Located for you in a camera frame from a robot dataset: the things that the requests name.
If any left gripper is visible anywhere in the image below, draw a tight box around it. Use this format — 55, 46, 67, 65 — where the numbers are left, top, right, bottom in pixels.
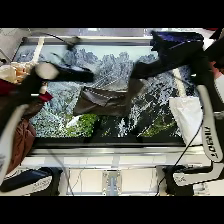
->
58, 65, 95, 84

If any dark grey garment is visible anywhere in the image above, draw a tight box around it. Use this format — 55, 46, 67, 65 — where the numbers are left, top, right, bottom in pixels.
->
72, 77, 147, 118

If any cream garment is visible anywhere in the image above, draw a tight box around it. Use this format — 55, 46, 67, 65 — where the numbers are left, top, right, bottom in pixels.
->
0, 62, 36, 85

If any red garment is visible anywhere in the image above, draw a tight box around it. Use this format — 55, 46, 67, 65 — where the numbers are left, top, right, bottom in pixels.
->
0, 79, 54, 105

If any brown garment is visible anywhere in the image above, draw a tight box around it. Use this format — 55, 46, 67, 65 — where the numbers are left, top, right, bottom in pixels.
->
4, 99, 38, 175

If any dark blue garment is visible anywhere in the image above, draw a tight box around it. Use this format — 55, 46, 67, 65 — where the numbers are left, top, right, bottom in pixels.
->
150, 30, 205, 46

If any white garment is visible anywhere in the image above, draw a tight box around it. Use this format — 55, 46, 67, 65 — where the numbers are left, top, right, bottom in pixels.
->
168, 96, 205, 147

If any silver frame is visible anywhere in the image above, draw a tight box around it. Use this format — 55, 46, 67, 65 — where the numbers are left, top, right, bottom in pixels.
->
19, 34, 224, 196

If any black cable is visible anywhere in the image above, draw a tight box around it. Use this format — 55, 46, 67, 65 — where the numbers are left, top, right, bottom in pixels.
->
155, 119, 206, 196
45, 149, 72, 196

